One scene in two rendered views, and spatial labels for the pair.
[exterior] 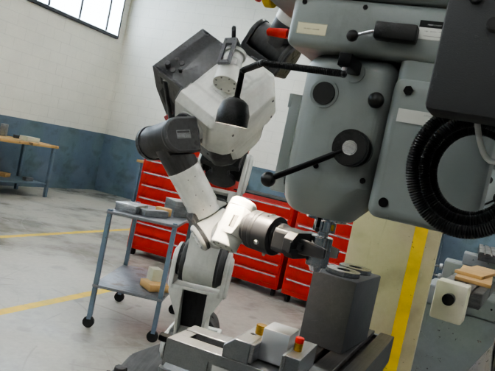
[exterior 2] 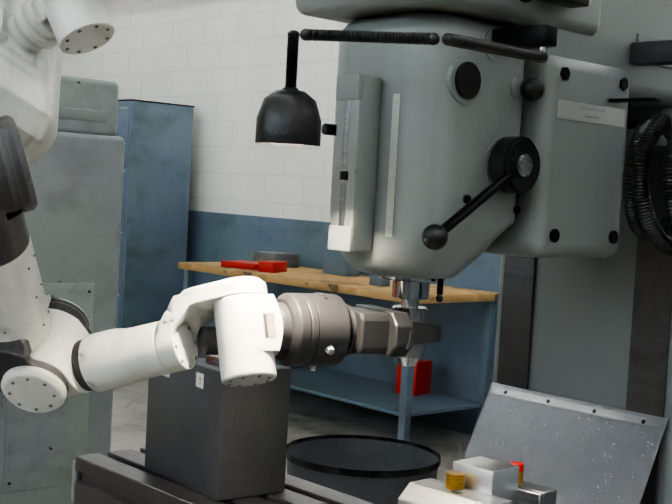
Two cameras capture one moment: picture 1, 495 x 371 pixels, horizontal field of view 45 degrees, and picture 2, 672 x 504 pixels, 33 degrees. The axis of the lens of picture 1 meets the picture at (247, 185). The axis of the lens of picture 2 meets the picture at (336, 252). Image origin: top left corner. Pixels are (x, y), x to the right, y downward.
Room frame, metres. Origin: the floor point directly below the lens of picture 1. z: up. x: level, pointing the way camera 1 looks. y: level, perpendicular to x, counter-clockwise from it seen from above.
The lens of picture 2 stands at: (0.72, 1.20, 1.41)
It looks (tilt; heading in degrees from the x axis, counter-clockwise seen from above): 3 degrees down; 294
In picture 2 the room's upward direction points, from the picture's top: 3 degrees clockwise
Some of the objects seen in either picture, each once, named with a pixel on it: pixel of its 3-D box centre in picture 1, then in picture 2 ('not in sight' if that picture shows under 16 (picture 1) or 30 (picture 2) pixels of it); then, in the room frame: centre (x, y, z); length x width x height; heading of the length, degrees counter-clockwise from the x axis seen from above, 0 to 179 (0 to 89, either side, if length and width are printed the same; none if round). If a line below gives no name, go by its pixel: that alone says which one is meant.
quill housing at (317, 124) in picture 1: (345, 142); (422, 149); (1.23, -0.18, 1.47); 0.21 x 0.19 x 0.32; 157
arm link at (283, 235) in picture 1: (283, 239); (346, 331); (1.29, -0.10, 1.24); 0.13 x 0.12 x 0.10; 143
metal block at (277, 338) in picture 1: (278, 344); (484, 488); (1.10, -0.12, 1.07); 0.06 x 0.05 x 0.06; 159
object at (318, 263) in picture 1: (318, 253); (408, 335); (1.23, -0.18, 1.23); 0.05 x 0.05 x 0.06
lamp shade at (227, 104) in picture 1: (233, 111); (289, 116); (1.30, 0.06, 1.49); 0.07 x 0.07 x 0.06
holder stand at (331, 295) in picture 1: (341, 303); (215, 415); (1.59, -0.32, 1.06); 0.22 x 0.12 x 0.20; 152
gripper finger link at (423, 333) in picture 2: (311, 250); (420, 333); (1.21, -0.16, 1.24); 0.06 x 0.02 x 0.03; 53
